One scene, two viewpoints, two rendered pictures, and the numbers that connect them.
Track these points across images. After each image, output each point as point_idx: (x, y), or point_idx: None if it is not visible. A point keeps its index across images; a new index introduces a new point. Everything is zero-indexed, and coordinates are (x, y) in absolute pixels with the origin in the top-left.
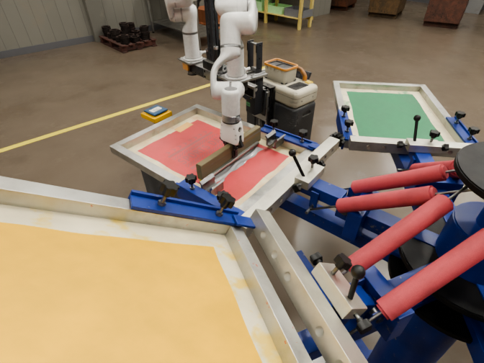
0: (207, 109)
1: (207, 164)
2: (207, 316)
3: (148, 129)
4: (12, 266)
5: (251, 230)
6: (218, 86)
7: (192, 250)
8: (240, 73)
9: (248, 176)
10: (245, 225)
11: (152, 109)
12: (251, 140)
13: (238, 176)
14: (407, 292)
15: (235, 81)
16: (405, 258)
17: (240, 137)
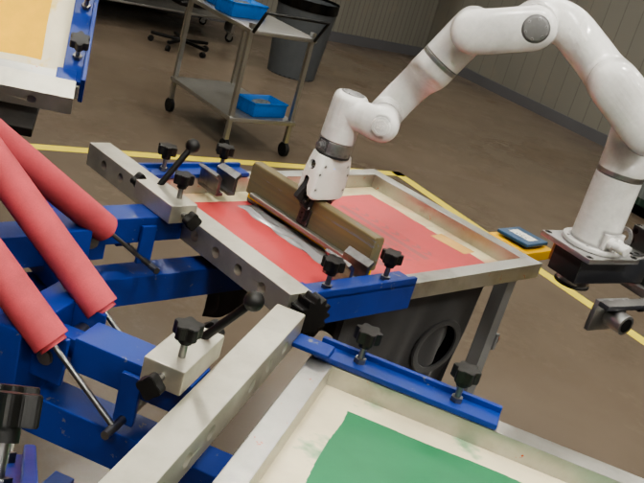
0: (515, 264)
1: (262, 172)
2: None
3: (425, 200)
4: None
5: (92, 158)
6: (376, 100)
7: (35, 36)
8: (580, 231)
9: (250, 235)
10: (56, 75)
11: (524, 233)
12: (343, 240)
13: (253, 228)
14: None
15: (388, 106)
16: None
17: (307, 181)
